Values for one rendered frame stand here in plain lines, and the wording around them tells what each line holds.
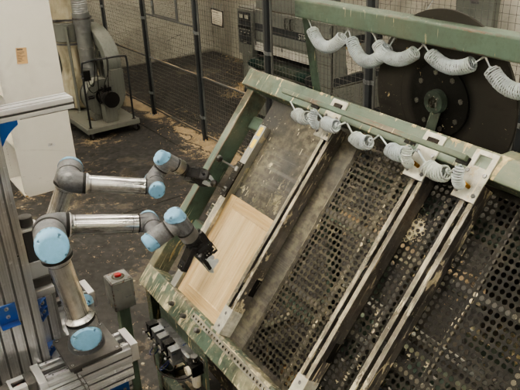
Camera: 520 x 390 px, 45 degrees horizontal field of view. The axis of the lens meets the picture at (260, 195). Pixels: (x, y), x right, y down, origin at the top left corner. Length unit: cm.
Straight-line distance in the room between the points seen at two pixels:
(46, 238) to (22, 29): 432
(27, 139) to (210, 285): 390
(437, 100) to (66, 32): 637
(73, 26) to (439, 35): 642
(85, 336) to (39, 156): 439
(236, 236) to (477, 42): 141
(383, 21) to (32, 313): 201
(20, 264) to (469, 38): 201
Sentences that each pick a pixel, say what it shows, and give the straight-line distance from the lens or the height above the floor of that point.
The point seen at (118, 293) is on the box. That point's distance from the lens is 342.
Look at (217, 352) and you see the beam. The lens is 295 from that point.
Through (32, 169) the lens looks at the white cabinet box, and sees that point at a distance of 681.
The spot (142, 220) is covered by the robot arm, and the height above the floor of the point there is 158.
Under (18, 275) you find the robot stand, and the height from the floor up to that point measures 139.
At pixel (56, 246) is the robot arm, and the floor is 163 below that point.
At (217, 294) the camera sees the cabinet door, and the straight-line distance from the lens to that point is 310.
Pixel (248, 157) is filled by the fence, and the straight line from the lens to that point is 325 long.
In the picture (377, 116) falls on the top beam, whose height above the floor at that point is 186.
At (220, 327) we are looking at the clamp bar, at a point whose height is 95.
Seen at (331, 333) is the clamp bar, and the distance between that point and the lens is 251.
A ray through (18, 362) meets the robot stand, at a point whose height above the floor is 98.
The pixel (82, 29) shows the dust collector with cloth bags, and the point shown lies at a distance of 849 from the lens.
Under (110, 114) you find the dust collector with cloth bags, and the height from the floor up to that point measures 27.
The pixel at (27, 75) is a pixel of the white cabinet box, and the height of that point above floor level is 123.
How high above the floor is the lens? 272
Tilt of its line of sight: 26 degrees down
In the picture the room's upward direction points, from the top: 2 degrees counter-clockwise
